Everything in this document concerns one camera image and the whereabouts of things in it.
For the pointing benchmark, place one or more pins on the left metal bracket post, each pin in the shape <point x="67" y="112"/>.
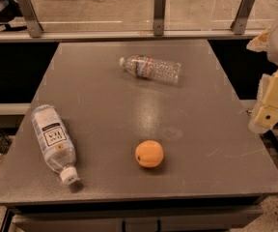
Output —
<point x="32" y="23"/>

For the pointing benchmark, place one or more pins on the white labelled tea bottle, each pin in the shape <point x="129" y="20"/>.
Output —
<point x="57" y="148"/>

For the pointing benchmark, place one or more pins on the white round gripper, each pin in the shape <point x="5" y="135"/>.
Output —
<point x="265" y="116"/>

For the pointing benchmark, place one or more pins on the grey table base cabinet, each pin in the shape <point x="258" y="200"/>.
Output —
<point x="167" y="215"/>

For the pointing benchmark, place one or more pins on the clear ribbed water bottle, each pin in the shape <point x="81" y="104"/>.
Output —
<point x="154" y="69"/>

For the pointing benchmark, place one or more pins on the horizontal metal rail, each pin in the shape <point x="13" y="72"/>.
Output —
<point x="62" y="37"/>

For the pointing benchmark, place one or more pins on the right metal bracket post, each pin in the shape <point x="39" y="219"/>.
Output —
<point x="239" y="24"/>

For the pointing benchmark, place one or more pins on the orange fruit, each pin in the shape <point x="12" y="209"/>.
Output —
<point x="149" y="154"/>

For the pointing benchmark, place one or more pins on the metal bracket post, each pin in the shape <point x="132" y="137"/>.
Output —
<point x="239" y="24"/>
<point x="32" y="23"/>
<point x="158" y="17"/>

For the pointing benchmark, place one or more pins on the middle metal bracket post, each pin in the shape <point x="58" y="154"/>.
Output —
<point x="158" y="17"/>

